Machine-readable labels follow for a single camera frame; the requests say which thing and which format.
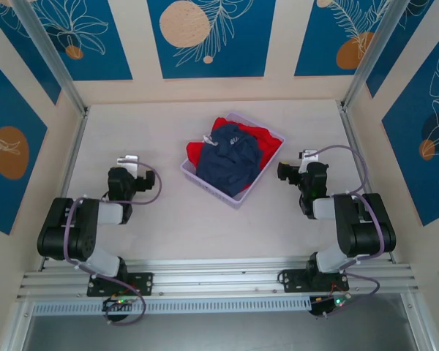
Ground aluminium frame post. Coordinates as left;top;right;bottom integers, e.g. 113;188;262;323
11;0;88;116
342;0;413;110

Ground blue poster, dark circle, flower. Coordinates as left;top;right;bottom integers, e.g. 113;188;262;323
382;32;439;227

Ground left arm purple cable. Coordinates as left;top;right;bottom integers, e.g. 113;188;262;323
64;162;164;325

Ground red t-shirt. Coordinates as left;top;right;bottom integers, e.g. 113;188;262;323
185;116;283;192

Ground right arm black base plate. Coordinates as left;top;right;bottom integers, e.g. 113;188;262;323
279;269;350;293

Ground blue poster, large orange circle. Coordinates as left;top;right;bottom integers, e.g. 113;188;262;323
0;50;48;235

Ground navy blue t-shirt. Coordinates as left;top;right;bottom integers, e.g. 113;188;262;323
195;123;263;197

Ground aluminium frame leg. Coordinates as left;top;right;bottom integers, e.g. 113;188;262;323
400;292;439;351
0;298;36;351

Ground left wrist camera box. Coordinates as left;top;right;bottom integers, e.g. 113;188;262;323
116;154;140;177

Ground wide aluminium mounting rail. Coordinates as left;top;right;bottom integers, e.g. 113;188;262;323
16;257;420;301

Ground blue poster, fern, orange circle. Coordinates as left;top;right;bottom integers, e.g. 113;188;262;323
294;0;389;78

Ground blue poster with white leaves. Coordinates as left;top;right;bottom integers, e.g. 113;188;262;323
365;0;439;99
0;0;62;106

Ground grey slotted cable duct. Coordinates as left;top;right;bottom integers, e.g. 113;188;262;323
32;295;312;315

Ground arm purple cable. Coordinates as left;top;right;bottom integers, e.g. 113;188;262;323
64;162;164;325
305;145;386;319

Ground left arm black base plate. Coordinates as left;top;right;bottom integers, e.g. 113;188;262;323
86;272;154;297

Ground grey metal sheet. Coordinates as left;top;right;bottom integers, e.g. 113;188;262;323
20;314;418;351

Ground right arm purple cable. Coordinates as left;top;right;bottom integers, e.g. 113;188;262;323
305;145;386;319

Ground lavender plastic basket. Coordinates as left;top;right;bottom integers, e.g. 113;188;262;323
179;110;287;211

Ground blue poster with beige circle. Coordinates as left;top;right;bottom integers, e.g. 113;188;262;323
147;0;277;79

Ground blue poster, small orange circle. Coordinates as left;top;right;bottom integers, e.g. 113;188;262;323
23;0;133;82

